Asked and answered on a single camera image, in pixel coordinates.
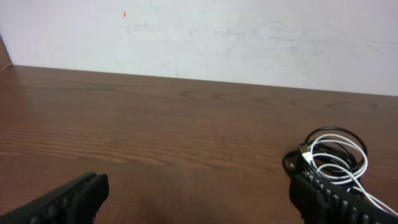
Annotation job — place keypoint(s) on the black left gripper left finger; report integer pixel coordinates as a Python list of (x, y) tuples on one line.
[(76, 202)]

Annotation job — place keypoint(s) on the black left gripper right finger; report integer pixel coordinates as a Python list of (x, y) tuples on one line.
[(319, 201)]

